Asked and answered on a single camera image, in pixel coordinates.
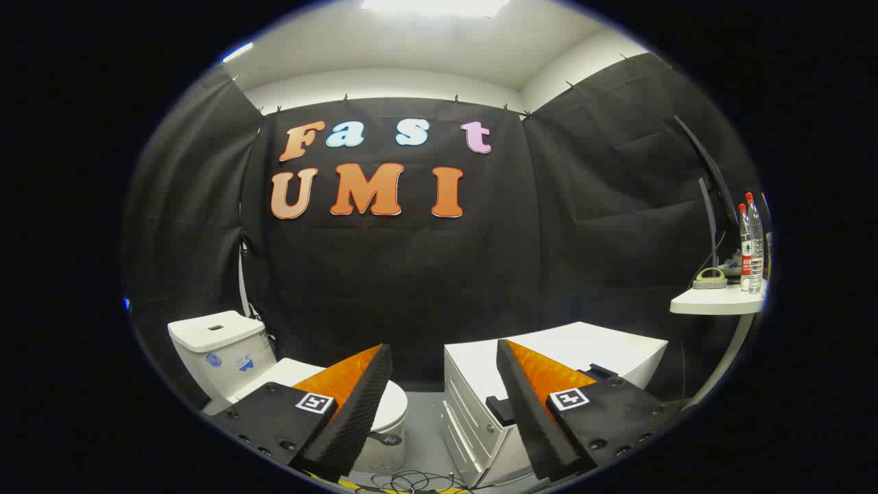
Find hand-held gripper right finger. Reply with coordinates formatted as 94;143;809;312
495;338;687;483

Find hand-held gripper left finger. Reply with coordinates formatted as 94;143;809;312
209;343;394;483

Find white drawer cabinet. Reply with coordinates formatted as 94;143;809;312
442;321;669;489

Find ceiling light panel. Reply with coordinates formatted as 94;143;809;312
361;0;512;19

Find black floor cables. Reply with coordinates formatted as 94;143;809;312
355;469;475;494

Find yellow black floor tape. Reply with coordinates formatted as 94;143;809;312
302;469;361;492

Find white toilet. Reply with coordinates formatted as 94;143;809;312
167;310;410;474

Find black backdrop cloth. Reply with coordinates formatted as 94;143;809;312
122;54;769;412

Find white side table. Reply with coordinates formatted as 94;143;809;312
670;280;769;412

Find clear plastic water bottle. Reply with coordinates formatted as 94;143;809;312
746;192;766;295
737;203;754;292

